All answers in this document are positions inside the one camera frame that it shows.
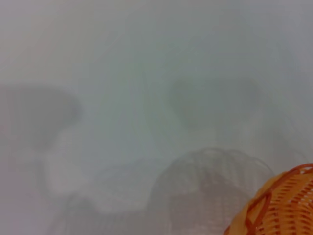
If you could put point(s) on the orange woven plastic basket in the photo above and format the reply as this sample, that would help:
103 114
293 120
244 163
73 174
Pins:
288 203

